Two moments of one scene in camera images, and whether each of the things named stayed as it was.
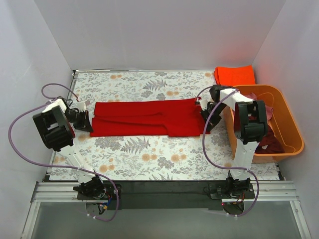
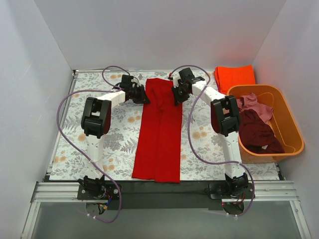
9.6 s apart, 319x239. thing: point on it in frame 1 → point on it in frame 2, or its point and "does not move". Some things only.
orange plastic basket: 282,123 does not move
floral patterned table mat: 204,156 does not move
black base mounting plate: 167,195 does not move
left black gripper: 83,120 → 142,94
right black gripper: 211,117 → 179,94
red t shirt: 161,118 → 158,155
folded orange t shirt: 232,75 does not move
